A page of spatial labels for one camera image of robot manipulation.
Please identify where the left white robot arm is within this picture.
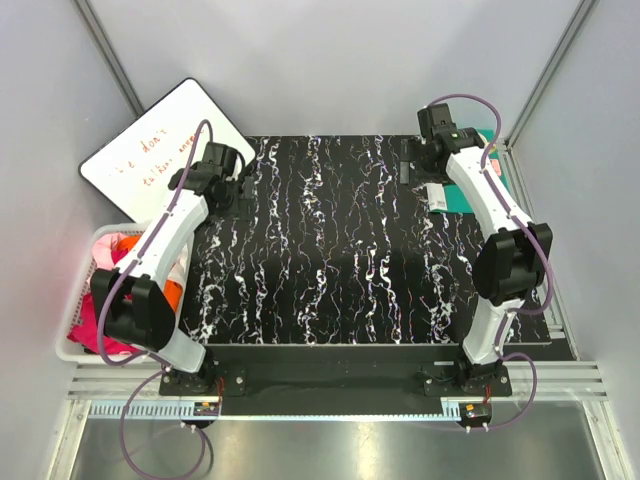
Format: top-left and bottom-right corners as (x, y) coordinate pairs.
(90, 141), (254, 396)

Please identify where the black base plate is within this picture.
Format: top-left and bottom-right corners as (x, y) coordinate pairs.
(159, 344), (512, 398)

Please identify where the white whiteboard with red writing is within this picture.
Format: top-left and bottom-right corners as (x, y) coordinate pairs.
(79, 78), (256, 223)

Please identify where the green book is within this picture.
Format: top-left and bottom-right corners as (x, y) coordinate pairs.
(427, 128), (518, 217)

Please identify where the pink cube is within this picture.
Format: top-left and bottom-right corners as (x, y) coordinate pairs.
(491, 159), (502, 177)

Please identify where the white plastic laundry basket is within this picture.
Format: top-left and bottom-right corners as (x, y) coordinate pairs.
(54, 222), (149, 365)

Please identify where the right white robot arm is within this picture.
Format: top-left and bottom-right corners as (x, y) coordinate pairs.
(400, 100), (553, 397)

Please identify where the orange t shirt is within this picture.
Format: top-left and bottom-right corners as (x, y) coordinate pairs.
(111, 235), (184, 312)

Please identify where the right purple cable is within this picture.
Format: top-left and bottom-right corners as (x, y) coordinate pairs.
(424, 94), (553, 432)

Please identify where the light pink t shirt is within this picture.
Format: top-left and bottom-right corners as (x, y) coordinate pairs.
(91, 233), (137, 270)

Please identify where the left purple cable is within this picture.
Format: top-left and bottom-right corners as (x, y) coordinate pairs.
(97, 118), (216, 476)

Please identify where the black marble pattern mat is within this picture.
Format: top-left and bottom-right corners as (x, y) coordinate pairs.
(175, 133), (553, 347)

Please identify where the purple cable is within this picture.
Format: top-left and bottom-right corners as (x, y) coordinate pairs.
(424, 94), (553, 432)
(97, 118), (216, 476)

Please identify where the magenta t shirt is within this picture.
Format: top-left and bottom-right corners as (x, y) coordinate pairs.
(67, 293), (137, 356)

